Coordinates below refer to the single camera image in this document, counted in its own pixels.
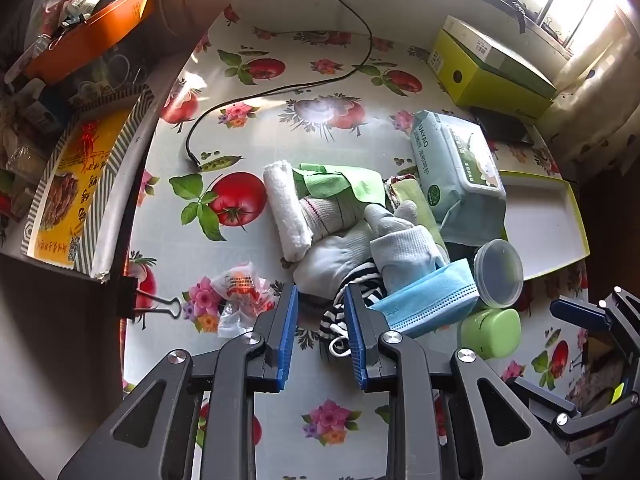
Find clear round plastic container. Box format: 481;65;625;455
472;240;525;308

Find white towel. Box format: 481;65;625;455
263;159;313;263

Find red striped white sock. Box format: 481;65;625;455
299;195;371;241

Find lime green box lid tray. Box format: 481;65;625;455
492;170;590;281

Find orange tray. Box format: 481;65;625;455
22;0;153;86

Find pale blue white sock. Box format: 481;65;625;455
370;225;448;293

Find white and green carton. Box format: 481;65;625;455
442;15;558;101

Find patterned red edged cloth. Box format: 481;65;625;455
382;175;418;211

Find lime green cardboard box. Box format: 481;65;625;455
427;27;556;121

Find cream dotted curtain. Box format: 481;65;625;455
537;10;640;181

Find black white striped sock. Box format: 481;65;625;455
319;257;388;356

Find black binder clip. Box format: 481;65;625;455
117;275;183;321

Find clear plastic packet orange contents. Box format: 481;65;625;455
210;261;281;338

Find black smartphone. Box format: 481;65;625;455
470;106;533;145

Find blue face mask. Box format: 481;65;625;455
370;258;478;338

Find light green cloth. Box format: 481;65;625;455
392;180;448;256

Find yellow printed food box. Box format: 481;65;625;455
20;85;156;281

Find black cable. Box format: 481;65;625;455
185;0;374;171

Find white knit glove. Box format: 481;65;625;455
292;200;418;296

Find green round container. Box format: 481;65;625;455
459;307;522;361

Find floral tomato print tablecloth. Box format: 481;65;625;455
120;7;591;480

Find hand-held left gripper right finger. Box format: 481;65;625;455
343;282;583;480

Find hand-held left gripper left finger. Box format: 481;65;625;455
57;284;300;480

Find wet wipes pack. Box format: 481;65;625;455
410;110;508;246

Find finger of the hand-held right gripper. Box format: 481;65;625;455
549;286;640;361
505;375;640;465

